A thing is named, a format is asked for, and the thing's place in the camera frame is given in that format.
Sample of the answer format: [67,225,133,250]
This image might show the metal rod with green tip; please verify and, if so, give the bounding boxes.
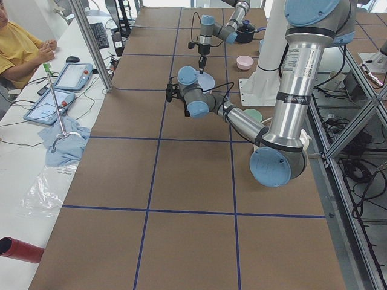
[43,63,68,138]

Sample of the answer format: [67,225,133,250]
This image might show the red cylinder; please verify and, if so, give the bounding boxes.
[1,237,44,263]

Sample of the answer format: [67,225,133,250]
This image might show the black computer mouse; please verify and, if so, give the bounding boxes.
[66,56,80,63]

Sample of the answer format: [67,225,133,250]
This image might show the black keyboard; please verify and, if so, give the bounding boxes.
[90,22,109,49]

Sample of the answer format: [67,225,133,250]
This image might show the pink bowl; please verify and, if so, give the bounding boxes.
[236,55,254,71]

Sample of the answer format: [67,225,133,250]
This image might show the blue cloth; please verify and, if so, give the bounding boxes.
[38,116,91,167]

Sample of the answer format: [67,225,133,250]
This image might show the clear plastic bag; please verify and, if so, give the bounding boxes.
[18,163,78,218]

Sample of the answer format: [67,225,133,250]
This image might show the light blue cup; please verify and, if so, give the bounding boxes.
[259,39,264,53]

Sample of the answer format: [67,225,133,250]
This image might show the blue plate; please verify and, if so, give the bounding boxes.
[197,72,215,94]

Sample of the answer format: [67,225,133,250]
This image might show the teach pendant tablet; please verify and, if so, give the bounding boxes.
[23,89,76,125]
[54,63,93,92]

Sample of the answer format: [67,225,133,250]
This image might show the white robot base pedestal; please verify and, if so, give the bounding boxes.
[239,0,288,106]

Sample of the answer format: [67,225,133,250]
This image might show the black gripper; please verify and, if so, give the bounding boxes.
[188,42,211,74]
[166,84,180,102]

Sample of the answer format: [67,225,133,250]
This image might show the green bowl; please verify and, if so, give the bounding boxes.
[244,108,263,123]

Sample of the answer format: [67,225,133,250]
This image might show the lower teach pendant tablet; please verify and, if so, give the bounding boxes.
[23,89,76,125]

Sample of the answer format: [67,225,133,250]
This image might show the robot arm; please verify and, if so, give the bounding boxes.
[188,0,250,74]
[166,1,357,187]

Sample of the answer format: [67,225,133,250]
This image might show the aluminium frame post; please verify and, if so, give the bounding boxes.
[69,0,112,92]

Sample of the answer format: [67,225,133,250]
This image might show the person in yellow shirt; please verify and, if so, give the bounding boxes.
[1,3,57,89]

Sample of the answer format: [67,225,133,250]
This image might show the dark blue pot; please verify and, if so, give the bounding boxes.
[235,20,266,44]

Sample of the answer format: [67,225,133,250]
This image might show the upper teach pendant tablet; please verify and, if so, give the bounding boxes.
[54,63,93,92]

